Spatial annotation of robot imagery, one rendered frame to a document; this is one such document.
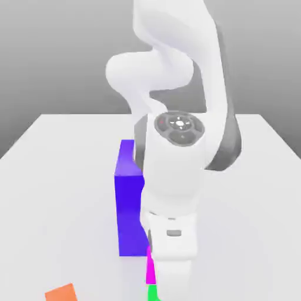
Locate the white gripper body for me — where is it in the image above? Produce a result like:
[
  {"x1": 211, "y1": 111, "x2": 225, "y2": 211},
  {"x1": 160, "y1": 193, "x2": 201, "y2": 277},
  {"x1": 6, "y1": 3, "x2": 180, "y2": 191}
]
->
[{"x1": 152, "y1": 257, "x2": 193, "y2": 301}]

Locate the small green cube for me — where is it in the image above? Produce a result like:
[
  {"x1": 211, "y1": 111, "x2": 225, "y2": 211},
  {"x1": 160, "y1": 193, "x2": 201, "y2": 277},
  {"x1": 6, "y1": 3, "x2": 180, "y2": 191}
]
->
[{"x1": 147, "y1": 284, "x2": 162, "y2": 301}]

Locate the small orange cube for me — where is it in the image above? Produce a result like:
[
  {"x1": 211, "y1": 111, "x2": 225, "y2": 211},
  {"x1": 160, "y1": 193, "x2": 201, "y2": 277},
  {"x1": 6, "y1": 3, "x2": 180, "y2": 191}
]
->
[{"x1": 44, "y1": 282, "x2": 79, "y2": 301}]

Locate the large blue box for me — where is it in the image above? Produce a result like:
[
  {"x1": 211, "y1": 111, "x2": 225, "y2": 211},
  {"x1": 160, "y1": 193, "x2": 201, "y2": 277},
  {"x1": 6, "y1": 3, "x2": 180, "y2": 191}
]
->
[{"x1": 114, "y1": 139, "x2": 151, "y2": 257}]

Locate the small magenta cube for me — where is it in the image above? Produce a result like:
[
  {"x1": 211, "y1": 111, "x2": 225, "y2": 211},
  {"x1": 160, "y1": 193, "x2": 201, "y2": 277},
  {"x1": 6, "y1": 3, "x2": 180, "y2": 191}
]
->
[{"x1": 145, "y1": 245, "x2": 156, "y2": 286}]

